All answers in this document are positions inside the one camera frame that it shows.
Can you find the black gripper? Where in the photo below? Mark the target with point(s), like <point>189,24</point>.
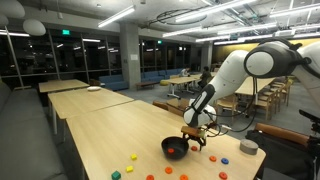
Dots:
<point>201,141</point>

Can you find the red wooden disc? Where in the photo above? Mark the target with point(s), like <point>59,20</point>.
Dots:
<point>194,148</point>

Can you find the orange wooden disc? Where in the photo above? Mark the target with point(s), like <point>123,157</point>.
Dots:
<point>213,158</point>

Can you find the red-orange wooden disc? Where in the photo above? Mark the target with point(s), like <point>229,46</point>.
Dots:
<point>170,150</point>

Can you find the blue wooden disc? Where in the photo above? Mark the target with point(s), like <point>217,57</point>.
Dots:
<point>225,161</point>

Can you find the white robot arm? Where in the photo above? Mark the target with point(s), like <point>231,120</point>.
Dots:
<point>273,57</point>

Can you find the black bowl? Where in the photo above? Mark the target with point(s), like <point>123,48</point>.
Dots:
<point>178,144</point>

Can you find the red disc far left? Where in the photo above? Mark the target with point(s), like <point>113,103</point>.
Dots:
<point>183,177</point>

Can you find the orange disc centre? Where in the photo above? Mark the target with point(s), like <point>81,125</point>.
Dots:
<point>168,170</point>

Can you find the red disc near edge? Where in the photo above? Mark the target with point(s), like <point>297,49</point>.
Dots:
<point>223,175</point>

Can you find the grey tape roll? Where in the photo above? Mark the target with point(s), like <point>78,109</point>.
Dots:
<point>248,147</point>

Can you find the orange disc under gripper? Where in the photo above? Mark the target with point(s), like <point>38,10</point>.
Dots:
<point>150,177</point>

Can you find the yellow cube far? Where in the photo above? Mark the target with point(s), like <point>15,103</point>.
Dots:
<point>133,157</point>

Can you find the yellow cube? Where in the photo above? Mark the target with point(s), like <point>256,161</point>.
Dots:
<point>129,169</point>
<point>133,157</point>

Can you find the seated person dark jacket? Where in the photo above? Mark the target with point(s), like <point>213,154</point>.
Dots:
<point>206,75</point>

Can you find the seated person white shirt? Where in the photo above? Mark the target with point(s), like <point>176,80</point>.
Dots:
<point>184,72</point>

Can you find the yellow cube near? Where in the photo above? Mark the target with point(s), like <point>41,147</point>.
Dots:
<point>129,169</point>

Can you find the brown leather chair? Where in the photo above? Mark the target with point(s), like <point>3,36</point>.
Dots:
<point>276,141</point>

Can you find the green cube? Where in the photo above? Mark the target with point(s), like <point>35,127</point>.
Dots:
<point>116,175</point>

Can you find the blue sofa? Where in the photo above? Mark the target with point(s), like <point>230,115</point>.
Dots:
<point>114,82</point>

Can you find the white plate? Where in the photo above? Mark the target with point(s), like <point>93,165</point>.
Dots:
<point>94,88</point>

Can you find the wooden table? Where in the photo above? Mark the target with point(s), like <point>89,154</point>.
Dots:
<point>72,103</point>
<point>57,86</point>

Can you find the grey sofa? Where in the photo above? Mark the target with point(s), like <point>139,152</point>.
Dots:
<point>27,149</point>

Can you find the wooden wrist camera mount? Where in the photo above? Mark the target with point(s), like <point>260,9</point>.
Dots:
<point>193,131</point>

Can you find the black camera tripod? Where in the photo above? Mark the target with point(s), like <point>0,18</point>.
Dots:
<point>313,142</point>

